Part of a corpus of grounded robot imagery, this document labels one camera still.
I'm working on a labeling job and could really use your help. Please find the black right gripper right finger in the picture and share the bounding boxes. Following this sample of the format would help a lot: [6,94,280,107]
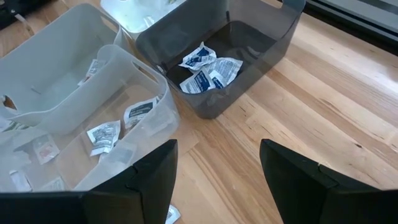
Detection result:
[259,139,384,224]

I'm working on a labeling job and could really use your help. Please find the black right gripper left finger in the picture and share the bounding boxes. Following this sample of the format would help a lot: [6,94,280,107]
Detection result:
[83,139,178,224]

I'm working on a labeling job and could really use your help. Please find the white packet black text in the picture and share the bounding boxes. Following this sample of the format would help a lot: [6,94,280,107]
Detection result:
[164,204,182,224]
[203,57,244,90]
[86,120,121,157]

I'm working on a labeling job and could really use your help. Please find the translucent white packet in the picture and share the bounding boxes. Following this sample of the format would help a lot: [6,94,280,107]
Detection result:
[99,141,137,169]

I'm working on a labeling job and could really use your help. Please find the clear plastic bin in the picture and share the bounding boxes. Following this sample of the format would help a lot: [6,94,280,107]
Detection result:
[0,43,182,193]

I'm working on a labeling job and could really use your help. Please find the black label packet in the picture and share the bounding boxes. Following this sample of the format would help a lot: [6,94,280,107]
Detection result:
[123,96,159,131]

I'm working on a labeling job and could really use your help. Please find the clear red print packet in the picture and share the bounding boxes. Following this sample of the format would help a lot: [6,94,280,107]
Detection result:
[39,176,66,192]

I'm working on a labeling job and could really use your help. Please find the small red dot packet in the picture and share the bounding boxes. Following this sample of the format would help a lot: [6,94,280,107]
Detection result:
[32,134,60,165]

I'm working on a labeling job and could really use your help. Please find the blue print packet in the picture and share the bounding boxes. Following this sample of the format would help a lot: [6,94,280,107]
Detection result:
[178,42,218,71]
[179,68,218,95]

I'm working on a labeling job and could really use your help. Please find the small clear packet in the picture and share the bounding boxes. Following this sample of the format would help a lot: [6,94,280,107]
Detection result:
[9,169,34,192]

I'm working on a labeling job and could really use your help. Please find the green stripe packet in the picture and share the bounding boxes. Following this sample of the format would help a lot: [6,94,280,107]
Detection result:
[0,119,30,133]

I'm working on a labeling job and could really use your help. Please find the dark smoked plastic bin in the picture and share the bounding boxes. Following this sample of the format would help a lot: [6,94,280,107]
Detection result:
[135,0,307,120]

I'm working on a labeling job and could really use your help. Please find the light grey plastic bin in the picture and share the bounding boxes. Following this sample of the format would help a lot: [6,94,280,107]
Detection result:
[0,2,133,135]

